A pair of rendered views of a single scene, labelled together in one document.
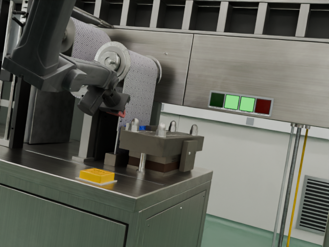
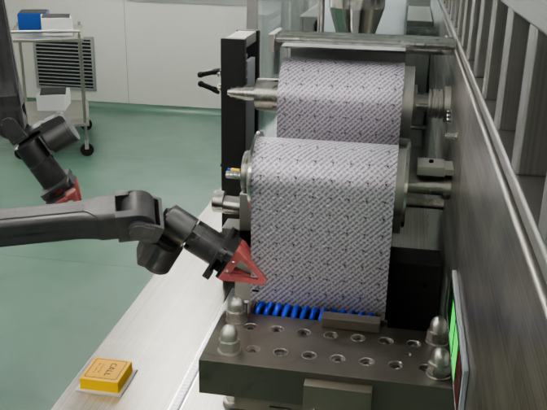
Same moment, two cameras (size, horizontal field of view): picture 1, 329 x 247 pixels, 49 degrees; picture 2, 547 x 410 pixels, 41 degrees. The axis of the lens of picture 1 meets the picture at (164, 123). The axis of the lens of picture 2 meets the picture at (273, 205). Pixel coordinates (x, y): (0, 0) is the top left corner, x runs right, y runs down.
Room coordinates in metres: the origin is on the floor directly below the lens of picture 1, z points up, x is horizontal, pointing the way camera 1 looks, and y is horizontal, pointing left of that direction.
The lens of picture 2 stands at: (1.00, -0.98, 1.64)
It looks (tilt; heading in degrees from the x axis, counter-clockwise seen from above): 20 degrees down; 76
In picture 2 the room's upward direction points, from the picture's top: 1 degrees clockwise
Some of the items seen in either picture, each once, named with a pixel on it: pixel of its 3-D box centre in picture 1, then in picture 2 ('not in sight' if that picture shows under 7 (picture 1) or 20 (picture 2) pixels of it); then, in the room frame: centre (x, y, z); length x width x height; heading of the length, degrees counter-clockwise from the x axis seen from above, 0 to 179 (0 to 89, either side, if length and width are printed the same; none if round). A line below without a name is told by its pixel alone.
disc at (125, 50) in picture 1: (111, 62); (257, 172); (1.27, 0.21, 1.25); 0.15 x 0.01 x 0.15; 66
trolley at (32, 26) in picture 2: not in sight; (50, 80); (0.70, 5.04, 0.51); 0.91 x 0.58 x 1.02; 90
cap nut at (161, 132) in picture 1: (161, 129); (229, 338); (1.19, 0.01, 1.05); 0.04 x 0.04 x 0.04
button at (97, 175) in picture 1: (97, 175); (107, 374); (1.00, 0.16, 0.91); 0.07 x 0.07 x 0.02; 66
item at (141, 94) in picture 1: (137, 106); (318, 265); (1.36, 0.11, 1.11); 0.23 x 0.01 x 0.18; 156
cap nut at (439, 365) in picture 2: (194, 129); (439, 360); (1.48, -0.12, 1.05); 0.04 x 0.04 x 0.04
